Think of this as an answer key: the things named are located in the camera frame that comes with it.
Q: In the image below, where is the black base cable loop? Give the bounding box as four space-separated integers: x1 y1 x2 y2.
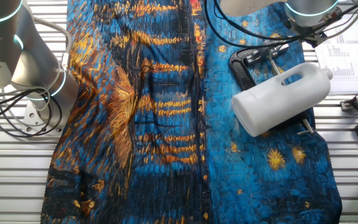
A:
0 88 64 138

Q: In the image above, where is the white plastic jug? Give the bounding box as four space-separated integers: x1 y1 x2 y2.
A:
231 62 334 138

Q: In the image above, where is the printed table paper sheet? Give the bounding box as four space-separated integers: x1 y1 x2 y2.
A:
314 14 358 96

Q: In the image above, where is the blue starry night cloth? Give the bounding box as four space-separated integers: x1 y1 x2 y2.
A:
40 0 344 224

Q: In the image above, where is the thick grey robot cable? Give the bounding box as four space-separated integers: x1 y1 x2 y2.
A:
29 14 73 68

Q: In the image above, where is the black C-clamp with screw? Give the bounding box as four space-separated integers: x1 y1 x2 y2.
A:
229 48 316 136

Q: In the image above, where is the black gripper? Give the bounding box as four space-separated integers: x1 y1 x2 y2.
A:
303 27 328 49

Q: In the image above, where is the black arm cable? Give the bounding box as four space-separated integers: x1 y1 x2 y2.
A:
204 0 304 49
213 0 301 41

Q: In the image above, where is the silver lever base bracket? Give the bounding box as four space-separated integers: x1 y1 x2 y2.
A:
244 43 290 66

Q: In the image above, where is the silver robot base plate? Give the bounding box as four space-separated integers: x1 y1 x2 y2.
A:
20 99 65 138

